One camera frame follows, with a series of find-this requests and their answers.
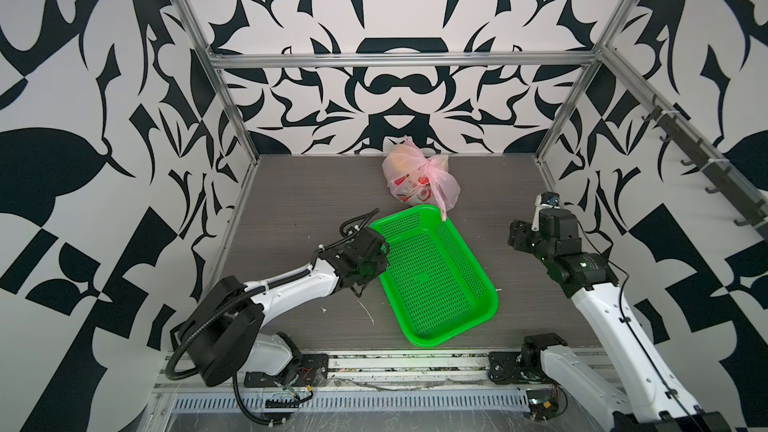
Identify green plastic basket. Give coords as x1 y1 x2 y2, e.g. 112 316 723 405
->
371 205 499 348

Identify pink knotted plastic bag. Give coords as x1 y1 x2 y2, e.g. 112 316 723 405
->
382 136 461 221

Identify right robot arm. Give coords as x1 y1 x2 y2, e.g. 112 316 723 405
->
488 206 730 431

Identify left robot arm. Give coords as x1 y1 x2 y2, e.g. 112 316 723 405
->
164 227 390 387

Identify small electronics board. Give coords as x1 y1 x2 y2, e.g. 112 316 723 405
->
524 385 569 422

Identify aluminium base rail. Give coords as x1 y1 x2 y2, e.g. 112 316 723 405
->
152 347 661 394

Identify black wall hook rail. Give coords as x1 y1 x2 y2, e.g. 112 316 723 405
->
643 94 767 241

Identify aluminium frame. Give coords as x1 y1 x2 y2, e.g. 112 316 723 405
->
146 0 768 349

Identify white slotted cable duct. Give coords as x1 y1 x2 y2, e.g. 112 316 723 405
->
170 389 529 414

